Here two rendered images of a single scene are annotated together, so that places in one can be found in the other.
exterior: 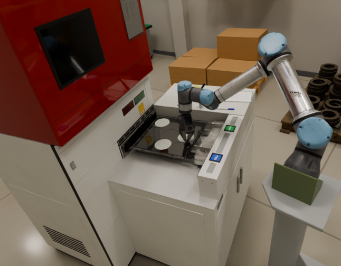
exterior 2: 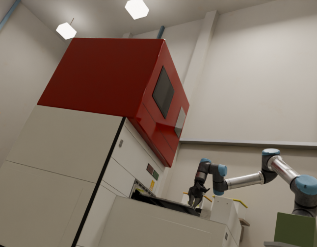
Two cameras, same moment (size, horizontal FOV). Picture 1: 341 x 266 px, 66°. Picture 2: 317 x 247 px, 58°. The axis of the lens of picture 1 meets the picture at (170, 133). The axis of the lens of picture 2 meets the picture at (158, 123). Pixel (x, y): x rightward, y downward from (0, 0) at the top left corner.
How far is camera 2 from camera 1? 144 cm
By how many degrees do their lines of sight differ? 58
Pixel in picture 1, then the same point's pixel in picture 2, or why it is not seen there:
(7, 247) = not seen: outside the picture
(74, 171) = (118, 148)
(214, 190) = (226, 213)
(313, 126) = (306, 178)
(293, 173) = (294, 218)
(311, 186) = (310, 227)
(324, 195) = not seen: outside the picture
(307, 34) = not seen: outside the picture
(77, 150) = (127, 139)
